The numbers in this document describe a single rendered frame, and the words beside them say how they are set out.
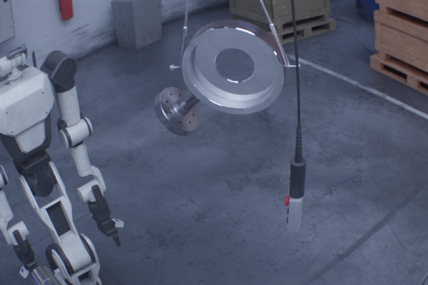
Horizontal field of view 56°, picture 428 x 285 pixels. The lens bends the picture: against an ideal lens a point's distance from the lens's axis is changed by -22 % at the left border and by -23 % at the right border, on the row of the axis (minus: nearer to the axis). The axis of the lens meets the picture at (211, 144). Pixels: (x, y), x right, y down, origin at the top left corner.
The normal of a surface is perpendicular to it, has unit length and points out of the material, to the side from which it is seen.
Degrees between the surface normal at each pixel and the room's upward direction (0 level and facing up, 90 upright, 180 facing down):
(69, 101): 90
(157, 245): 0
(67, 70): 90
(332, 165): 0
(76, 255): 66
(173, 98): 49
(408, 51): 90
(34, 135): 90
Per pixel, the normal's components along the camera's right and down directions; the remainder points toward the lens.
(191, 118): 0.66, -0.47
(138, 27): 0.74, 0.36
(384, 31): -0.77, 0.39
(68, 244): 0.65, 0.19
